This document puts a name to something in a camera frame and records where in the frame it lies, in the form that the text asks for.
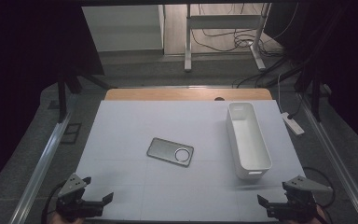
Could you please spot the white desk frame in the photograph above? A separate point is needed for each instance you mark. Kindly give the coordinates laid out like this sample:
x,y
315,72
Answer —
x,y
223,21

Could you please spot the black metal stand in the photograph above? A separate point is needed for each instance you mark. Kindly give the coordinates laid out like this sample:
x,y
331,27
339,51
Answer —
x,y
62,99
316,99

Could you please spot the white cabinet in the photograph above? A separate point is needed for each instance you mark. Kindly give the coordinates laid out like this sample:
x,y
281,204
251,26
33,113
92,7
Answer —
x,y
124,28

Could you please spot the light grey table mat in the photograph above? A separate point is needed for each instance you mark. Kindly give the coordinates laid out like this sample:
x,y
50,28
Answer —
x,y
143,124

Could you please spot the white power strip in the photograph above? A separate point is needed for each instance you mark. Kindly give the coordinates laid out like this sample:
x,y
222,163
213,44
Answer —
x,y
292,123

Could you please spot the grey phone case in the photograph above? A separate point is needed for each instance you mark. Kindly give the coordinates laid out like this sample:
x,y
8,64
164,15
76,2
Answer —
x,y
170,151

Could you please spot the black floor plate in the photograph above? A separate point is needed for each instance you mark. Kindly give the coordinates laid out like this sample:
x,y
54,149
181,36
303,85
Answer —
x,y
71,133

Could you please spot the person's left hand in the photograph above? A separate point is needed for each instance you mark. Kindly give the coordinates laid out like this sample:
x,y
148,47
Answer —
x,y
60,221

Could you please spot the white plastic storage bin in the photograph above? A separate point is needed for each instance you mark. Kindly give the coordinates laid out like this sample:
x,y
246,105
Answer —
x,y
249,146

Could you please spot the person's right hand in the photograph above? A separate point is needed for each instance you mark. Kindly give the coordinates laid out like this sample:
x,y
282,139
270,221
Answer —
x,y
320,217

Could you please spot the dark curtain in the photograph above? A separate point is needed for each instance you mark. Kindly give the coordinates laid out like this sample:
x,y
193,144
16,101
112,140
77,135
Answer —
x,y
348,62
21,62

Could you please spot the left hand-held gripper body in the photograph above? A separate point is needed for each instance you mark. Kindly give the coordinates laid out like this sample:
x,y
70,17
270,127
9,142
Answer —
x,y
74,205

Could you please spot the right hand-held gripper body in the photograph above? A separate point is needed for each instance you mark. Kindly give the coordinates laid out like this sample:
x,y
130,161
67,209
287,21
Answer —
x,y
298,207

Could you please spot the aluminium frame rail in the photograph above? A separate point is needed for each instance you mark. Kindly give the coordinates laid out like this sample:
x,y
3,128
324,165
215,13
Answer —
x,y
40,169
338,161

